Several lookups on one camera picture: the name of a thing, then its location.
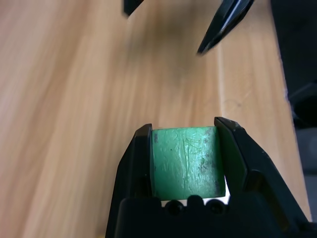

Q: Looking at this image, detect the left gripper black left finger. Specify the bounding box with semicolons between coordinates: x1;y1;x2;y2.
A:
115;123;156;200

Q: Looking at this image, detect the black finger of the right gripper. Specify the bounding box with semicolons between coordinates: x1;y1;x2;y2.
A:
196;0;255;56
122;0;145;17

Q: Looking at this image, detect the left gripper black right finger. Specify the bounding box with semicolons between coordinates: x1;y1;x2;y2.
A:
213;116;312;224

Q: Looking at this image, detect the green wooden cube block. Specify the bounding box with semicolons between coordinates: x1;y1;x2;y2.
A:
150;125;228;201

